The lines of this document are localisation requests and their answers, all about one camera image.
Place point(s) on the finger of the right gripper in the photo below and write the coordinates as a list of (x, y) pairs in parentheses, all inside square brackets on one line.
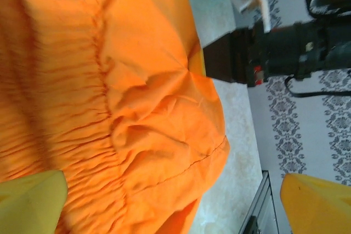
[(197, 64), (220, 58)]

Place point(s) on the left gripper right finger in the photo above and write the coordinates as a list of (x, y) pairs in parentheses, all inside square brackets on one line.
[(318, 209)]

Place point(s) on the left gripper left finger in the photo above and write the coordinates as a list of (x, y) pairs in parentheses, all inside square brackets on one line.
[(27, 206)]

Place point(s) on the light orange shorts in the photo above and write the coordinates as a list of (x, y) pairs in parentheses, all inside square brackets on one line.
[(109, 80)]

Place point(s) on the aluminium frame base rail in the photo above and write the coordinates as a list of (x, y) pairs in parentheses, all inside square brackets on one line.
[(260, 204)]

